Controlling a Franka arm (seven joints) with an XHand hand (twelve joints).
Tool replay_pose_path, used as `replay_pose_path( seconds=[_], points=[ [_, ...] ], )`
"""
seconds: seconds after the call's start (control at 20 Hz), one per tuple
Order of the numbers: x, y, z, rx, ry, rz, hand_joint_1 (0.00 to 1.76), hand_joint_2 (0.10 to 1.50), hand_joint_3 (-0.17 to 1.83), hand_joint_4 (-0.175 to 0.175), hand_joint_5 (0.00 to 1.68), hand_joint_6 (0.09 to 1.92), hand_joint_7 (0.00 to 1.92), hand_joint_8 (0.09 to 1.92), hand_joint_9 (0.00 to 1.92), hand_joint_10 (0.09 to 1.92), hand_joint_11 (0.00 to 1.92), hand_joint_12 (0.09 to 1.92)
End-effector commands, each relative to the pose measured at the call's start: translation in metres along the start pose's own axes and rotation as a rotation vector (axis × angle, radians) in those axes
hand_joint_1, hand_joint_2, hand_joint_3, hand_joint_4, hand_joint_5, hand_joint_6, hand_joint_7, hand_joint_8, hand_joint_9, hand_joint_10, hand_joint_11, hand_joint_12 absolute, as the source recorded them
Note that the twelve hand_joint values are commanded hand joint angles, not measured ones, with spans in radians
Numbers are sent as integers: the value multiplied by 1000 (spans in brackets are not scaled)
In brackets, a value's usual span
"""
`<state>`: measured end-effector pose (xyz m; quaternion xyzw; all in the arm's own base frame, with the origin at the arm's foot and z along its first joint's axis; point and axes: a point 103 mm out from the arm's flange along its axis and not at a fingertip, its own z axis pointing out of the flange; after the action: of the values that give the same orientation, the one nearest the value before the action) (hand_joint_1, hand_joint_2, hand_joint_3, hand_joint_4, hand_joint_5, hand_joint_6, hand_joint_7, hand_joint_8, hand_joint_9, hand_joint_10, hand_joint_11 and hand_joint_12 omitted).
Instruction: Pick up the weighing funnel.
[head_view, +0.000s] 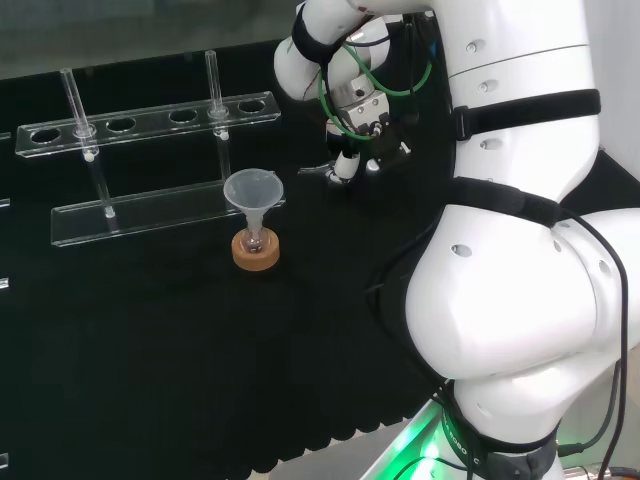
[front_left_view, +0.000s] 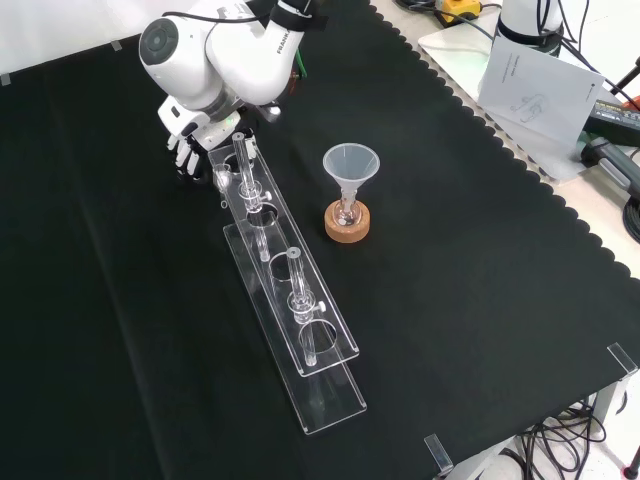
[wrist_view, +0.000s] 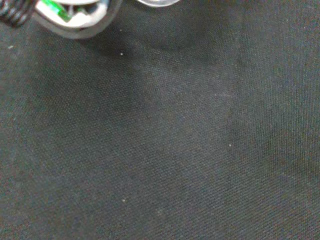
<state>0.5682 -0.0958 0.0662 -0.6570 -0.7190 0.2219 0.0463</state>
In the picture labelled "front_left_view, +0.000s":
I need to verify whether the cork ring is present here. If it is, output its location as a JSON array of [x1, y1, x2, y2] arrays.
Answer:
[[324, 199, 373, 245]]

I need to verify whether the green and black handle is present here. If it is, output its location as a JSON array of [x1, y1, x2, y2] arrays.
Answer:
[[579, 137, 640, 200]]

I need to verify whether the clear acrylic funnel stand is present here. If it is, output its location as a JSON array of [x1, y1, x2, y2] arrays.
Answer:
[[207, 132, 369, 436]]

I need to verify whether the metal table leg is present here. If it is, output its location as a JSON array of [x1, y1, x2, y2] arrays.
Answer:
[[592, 378, 627, 427]]

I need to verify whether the coiled black cable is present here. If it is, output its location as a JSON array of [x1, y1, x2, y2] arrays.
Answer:
[[621, 194, 640, 242]]

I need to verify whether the black floor cable bundle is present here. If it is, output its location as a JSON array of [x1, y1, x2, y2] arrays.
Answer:
[[497, 399, 610, 480]]

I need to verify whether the clear cloth clamp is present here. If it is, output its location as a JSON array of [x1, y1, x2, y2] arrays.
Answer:
[[606, 342, 640, 377], [423, 433, 454, 474]]

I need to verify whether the small glass round-bottom flask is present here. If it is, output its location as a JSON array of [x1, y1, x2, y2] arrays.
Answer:
[[334, 192, 362, 226]]

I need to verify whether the translucent plastic funnel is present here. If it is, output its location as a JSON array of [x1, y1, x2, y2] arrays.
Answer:
[[322, 143, 381, 202]]

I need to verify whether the white paper booklet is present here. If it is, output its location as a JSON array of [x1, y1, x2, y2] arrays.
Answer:
[[477, 37, 606, 149]]

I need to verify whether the clear glass weighing funnel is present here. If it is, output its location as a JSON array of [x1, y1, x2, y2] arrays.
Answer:
[[213, 167, 234, 209]]

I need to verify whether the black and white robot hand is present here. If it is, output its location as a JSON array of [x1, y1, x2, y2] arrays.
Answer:
[[157, 97, 242, 184]]

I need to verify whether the black power adapter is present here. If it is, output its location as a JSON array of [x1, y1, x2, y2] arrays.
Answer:
[[585, 97, 640, 147]]

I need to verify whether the pale board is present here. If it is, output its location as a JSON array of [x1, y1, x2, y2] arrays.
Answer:
[[417, 22, 601, 182]]

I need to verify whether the black bench cloth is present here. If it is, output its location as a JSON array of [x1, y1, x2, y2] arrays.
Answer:
[[0, 0, 640, 480]]

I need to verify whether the yellow stop button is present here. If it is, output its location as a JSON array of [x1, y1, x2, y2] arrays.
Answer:
[[433, 0, 484, 26]]

